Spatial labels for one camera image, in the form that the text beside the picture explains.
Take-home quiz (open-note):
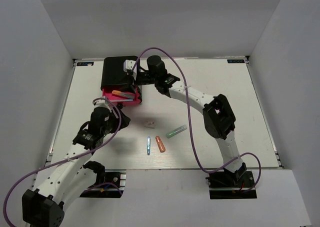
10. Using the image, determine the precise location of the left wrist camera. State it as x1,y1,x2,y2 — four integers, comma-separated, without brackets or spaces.
92,97,120,119

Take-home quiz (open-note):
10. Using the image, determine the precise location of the black drawer cabinet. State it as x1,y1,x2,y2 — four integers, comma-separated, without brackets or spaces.
100,55,138,91

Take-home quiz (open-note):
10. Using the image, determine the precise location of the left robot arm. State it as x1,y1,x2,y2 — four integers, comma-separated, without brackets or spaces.
22,106,131,227

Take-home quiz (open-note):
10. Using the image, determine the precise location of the blue pen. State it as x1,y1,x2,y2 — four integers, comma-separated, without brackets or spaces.
146,136,151,156

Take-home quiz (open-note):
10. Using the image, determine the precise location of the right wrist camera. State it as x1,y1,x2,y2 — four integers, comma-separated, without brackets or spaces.
123,59,138,80

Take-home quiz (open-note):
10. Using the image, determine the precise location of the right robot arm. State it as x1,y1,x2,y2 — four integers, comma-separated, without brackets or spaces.
123,55,247,187

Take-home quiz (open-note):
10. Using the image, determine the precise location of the orange capped highlighter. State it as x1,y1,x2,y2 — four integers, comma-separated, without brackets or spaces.
112,90,132,99

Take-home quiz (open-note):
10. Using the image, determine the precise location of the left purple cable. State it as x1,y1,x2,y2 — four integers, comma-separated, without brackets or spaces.
3,98,125,227

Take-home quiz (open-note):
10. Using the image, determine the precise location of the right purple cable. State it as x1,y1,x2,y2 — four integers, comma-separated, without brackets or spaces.
132,46,262,194

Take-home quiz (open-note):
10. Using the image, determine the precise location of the white eraser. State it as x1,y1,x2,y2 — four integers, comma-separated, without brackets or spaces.
144,121,156,129

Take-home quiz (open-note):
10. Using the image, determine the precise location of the purple cable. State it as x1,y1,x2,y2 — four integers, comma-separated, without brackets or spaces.
132,46,262,194
3,98,125,227

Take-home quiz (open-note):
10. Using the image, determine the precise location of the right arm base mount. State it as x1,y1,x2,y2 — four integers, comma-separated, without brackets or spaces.
205,171,257,200

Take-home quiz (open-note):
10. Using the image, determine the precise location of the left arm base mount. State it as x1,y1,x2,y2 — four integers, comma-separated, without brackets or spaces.
80,161,127,199

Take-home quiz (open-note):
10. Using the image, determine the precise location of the green capped highlighter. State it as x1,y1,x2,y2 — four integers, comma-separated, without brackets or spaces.
166,124,188,139

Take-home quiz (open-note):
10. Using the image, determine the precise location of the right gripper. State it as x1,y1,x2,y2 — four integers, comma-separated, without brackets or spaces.
120,71,159,94

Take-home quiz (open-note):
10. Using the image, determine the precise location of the pink top drawer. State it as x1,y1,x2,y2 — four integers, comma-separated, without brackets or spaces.
102,85,142,106

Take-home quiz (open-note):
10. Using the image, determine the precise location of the blue capped highlighter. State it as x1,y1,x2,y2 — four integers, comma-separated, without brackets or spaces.
116,92,136,102

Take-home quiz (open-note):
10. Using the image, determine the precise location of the left blue corner label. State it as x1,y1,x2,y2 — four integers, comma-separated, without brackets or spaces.
76,61,94,67

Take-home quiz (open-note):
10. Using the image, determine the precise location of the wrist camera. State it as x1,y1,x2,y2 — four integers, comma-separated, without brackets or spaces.
92,97,120,119
123,59,138,80

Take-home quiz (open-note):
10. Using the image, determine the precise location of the blue corner label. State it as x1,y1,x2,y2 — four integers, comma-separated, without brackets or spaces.
227,59,245,64
76,61,94,67

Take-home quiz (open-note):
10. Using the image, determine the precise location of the right blue corner label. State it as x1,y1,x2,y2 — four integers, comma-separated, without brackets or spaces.
227,59,245,64

